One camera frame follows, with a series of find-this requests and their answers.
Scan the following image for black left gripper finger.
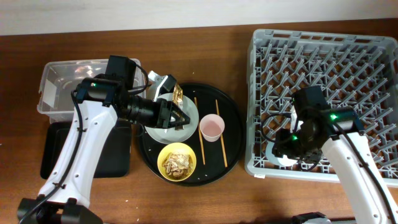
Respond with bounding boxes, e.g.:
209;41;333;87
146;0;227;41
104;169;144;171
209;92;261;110
161;121;185;129
167;101;190;124

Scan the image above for light blue cup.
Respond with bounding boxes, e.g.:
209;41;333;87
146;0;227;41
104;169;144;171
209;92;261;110
265;142;297;167

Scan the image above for pink cup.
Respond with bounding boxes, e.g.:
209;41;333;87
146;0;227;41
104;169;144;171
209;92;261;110
200;114;225;142

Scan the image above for yellow bowl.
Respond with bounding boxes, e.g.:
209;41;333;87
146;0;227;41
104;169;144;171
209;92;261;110
157;142;197;182

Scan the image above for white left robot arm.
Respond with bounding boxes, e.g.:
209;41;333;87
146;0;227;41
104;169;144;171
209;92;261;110
17;55;190;223

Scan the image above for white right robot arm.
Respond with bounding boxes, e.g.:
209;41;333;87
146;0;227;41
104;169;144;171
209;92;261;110
272;86;397;223

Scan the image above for grey dishwasher rack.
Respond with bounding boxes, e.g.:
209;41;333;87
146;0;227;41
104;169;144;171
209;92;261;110
244;29;397;187

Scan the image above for gold snack wrapper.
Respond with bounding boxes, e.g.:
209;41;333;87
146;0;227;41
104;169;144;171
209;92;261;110
172;83;184;121

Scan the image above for grey plate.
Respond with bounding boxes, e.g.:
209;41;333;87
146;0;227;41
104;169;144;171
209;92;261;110
146;96;199;144

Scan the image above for food scraps in bowl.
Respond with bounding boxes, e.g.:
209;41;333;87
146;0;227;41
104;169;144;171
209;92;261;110
162;152;193;180

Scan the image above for round black tray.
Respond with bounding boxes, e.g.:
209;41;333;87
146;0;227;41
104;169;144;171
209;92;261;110
137;82;245;187

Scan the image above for right wooden chopstick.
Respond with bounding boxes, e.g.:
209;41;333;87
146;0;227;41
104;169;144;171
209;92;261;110
215;99;228;167

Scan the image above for black rectangular tray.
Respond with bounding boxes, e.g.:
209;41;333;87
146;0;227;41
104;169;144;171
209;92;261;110
40;120;132;179

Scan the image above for clear plastic bin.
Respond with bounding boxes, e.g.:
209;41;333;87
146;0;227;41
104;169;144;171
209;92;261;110
37;55;148;123

